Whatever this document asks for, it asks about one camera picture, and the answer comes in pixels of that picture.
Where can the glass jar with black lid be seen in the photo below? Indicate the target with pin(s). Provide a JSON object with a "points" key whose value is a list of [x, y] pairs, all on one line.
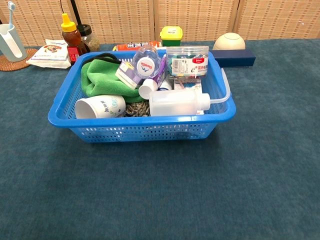
{"points": [[92, 40]]}

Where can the long navy blue box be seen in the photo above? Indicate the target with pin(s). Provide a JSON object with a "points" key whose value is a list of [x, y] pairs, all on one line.
{"points": [[237, 58]]}

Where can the white printed plastic bag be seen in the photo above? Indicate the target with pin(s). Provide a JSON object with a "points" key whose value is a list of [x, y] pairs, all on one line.
{"points": [[50, 53]]}

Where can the blue plastic mesh basket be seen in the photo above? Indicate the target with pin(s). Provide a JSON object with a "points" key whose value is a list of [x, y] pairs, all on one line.
{"points": [[140, 130]]}

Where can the round woven rattan coaster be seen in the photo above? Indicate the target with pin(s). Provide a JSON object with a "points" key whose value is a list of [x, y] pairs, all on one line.
{"points": [[15, 66]]}

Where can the translucent squeeze wash bottle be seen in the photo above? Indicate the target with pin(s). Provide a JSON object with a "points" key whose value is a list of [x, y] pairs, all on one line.
{"points": [[172, 102]]}

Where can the small clear bottle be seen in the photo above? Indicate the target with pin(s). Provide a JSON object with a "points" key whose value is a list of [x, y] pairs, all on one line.
{"points": [[146, 67]]}

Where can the white printed paper cup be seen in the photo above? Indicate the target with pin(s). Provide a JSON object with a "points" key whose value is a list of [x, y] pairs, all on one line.
{"points": [[105, 106]]}

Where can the honey bottle with yellow cap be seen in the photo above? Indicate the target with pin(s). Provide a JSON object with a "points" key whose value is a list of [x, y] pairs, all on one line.
{"points": [[71, 37]]}

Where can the small white purple carton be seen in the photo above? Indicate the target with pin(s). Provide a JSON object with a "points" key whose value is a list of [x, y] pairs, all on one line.
{"points": [[127, 75]]}

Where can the woven bamboo folding screen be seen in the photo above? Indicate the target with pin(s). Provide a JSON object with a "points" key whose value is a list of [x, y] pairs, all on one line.
{"points": [[200, 17]]}

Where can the light blue toothbrush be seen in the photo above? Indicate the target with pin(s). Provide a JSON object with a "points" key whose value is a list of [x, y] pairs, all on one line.
{"points": [[10, 15]]}

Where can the purple tube with white cap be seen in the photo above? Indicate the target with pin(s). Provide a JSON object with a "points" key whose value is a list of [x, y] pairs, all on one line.
{"points": [[148, 88]]}

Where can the green microfiber cloth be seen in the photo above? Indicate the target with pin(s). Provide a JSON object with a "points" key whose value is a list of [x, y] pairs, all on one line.
{"points": [[100, 80]]}

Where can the orange printed snack package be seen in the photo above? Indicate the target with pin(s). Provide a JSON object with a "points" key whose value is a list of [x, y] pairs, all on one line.
{"points": [[130, 46]]}

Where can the clear round plastic container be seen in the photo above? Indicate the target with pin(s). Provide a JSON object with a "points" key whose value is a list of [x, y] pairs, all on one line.
{"points": [[192, 65]]}

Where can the yellow lidded green container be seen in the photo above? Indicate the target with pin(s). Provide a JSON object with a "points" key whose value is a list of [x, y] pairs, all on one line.
{"points": [[171, 37]]}

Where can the beige upturned bowl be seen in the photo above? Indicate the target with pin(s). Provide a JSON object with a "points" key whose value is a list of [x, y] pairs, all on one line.
{"points": [[229, 41]]}

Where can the teal felt table cover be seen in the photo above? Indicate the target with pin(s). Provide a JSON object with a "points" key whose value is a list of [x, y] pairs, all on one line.
{"points": [[160, 190]]}

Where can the black stand pole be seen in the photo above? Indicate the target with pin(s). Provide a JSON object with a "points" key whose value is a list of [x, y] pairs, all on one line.
{"points": [[74, 11]]}

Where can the white and navy blue tube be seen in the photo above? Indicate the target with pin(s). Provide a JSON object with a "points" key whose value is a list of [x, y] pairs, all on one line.
{"points": [[165, 86]]}

